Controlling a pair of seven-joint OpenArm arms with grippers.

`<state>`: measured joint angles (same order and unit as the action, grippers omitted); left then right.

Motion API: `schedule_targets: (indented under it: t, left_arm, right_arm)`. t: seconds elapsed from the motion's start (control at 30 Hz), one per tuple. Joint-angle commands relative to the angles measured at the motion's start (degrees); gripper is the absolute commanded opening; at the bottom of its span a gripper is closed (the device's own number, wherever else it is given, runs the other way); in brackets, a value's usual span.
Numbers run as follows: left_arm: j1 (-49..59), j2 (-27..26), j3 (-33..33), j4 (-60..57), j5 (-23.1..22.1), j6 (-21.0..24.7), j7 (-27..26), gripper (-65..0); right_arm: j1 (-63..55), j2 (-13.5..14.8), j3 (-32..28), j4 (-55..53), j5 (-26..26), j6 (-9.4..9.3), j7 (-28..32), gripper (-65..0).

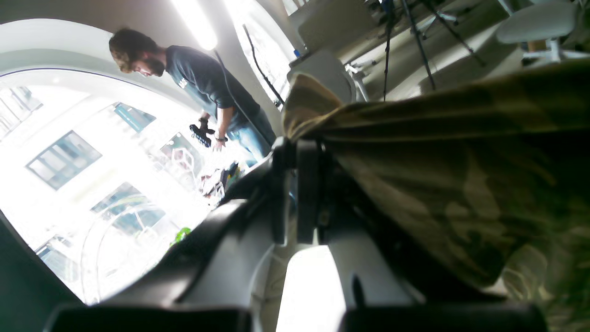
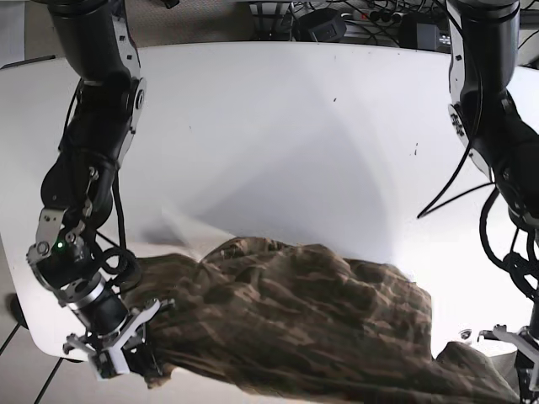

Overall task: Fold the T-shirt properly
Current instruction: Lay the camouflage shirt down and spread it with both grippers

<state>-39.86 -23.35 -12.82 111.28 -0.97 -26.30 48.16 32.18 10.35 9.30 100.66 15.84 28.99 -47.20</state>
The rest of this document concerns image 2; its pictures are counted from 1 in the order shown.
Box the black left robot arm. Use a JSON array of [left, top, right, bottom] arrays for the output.
[[438, 1, 538, 403]]

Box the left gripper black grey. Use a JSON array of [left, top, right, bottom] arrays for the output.
[[478, 325, 538, 403]]

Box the brown cloth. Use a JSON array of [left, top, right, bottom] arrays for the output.
[[122, 237, 520, 403]]

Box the black box under table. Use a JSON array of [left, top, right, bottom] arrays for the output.
[[293, 8, 347, 43]]

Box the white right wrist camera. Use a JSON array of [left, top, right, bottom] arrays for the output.
[[88, 348, 130, 380]]

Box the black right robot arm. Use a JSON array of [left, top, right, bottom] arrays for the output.
[[26, 1, 167, 378]]

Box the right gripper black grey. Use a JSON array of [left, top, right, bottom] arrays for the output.
[[62, 290, 175, 362]]

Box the right silver table grommet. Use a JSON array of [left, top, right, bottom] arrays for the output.
[[458, 328, 472, 343]]

